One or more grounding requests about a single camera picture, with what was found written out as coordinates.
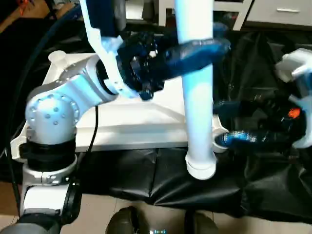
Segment white plastic table leg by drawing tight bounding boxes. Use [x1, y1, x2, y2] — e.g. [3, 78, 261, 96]
[174, 0, 217, 181]

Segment white plastic table top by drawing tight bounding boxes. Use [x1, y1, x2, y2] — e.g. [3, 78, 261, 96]
[10, 50, 230, 162]

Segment black work mat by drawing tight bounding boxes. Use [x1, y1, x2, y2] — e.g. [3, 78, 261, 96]
[0, 15, 312, 225]

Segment white drawer unit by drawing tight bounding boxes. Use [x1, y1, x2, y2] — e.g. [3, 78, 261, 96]
[246, 0, 312, 27]

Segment brown cardboard board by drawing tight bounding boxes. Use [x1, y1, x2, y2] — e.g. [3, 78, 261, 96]
[0, 0, 54, 32]

